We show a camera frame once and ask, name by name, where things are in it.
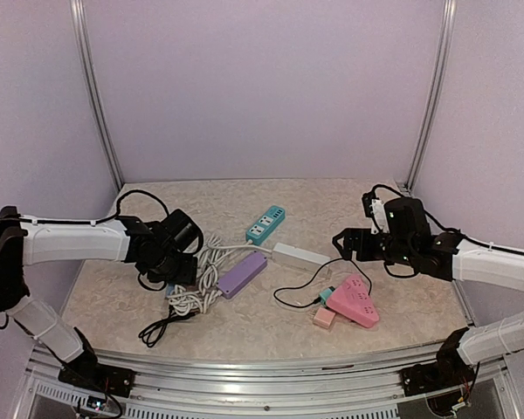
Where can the teal power strip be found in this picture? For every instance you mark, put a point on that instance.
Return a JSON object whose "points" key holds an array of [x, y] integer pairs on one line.
{"points": [[265, 225]]}

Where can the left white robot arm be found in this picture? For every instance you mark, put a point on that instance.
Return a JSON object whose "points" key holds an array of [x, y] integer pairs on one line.
{"points": [[29, 240]]}

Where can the pink plug adapter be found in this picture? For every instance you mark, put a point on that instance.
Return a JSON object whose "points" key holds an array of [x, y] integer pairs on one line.
{"points": [[323, 318]]}

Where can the white power strip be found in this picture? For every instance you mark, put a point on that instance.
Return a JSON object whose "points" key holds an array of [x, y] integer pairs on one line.
{"points": [[298, 258]]}

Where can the teal plug adapter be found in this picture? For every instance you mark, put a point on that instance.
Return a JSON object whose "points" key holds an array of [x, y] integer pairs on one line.
{"points": [[325, 294]]}

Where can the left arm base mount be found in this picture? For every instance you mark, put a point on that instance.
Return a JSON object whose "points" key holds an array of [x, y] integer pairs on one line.
{"points": [[116, 381]]}

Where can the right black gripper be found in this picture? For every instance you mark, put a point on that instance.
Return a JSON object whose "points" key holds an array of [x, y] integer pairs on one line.
{"points": [[351, 234]]}

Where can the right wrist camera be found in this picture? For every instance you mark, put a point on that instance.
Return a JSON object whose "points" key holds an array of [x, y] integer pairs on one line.
{"points": [[374, 210]]}

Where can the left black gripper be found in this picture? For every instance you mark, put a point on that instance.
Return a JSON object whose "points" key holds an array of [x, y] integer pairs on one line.
{"points": [[188, 275]]}

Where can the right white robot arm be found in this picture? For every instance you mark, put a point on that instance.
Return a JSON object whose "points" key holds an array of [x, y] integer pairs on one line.
{"points": [[480, 262]]}

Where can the aluminium corner post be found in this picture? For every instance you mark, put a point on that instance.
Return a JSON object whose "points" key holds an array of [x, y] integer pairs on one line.
{"points": [[78, 14], [434, 94]]}

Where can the pink triangular power strip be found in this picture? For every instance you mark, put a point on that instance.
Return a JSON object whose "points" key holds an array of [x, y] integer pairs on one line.
{"points": [[351, 300]]}

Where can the purple power strip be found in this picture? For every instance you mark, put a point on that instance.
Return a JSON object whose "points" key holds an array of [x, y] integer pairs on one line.
{"points": [[240, 275]]}

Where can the left aluminium corner post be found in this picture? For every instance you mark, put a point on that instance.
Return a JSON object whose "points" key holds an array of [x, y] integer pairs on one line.
{"points": [[78, 14]]}

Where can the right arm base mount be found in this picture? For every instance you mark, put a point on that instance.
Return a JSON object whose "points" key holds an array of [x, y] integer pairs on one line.
{"points": [[425, 378]]}

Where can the aluminium front frame rail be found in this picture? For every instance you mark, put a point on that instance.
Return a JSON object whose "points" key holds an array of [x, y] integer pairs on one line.
{"points": [[328, 387]]}

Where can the right aluminium corner post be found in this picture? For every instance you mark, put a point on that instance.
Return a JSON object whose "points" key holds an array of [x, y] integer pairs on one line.
{"points": [[434, 94]]}

